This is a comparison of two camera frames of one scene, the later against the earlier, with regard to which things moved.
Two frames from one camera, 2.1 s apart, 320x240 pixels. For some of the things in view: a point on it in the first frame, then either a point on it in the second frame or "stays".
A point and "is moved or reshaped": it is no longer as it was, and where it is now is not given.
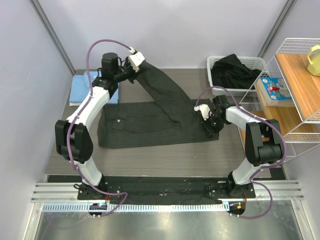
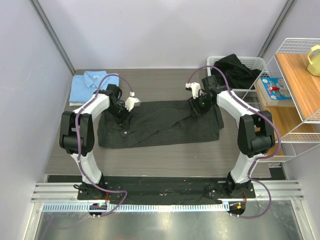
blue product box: [275, 92] stays
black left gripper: [135, 75] to [120, 120]
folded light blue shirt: [80, 86] stays
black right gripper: [212, 131] to [196, 109]
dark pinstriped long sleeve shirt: [174, 117] is moved or reshaped
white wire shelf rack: [286, 90] stays
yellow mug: [314, 68] stays
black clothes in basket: [228, 71] stays
